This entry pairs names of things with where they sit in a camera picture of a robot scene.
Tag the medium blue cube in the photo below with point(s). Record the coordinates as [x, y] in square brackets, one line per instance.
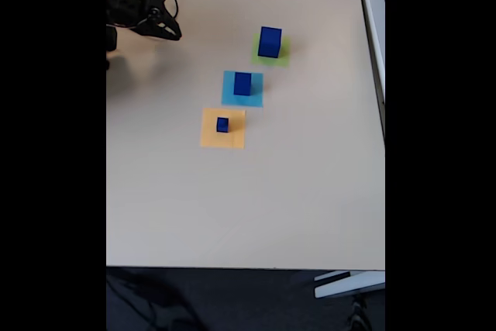
[242, 83]

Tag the tiny blue cube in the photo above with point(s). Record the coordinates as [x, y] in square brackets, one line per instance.
[221, 120]

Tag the light blue paper square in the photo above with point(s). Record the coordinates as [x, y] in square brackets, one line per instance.
[229, 94]

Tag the orange paper square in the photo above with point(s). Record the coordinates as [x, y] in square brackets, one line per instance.
[210, 137]

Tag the green paper square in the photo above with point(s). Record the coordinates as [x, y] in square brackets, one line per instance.
[285, 50]

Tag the large blue cube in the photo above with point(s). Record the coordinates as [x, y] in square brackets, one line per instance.
[270, 42]

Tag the small blue cube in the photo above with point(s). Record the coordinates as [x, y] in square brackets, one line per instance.
[222, 127]

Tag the white desk with dark edge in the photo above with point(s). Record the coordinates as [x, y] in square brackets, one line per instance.
[374, 17]

